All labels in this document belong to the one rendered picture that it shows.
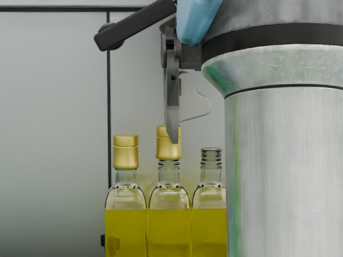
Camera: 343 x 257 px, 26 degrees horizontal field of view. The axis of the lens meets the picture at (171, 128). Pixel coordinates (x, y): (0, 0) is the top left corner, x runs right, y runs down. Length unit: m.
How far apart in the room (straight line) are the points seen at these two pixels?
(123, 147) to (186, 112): 0.10
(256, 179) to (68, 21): 0.72
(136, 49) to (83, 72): 0.09
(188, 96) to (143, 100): 0.16
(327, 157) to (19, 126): 0.76
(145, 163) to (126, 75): 0.14
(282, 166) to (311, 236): 0.04
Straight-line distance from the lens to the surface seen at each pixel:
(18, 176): 1.17
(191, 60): 0.97
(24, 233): 1.19
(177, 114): 0.96
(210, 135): 1.12
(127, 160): 0.99
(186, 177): 1.13
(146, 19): 0.96
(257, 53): 0.45
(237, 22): 0.47
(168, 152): 0.99
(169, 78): 0.94
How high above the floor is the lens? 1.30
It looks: 8 degrees down
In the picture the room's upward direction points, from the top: straight up
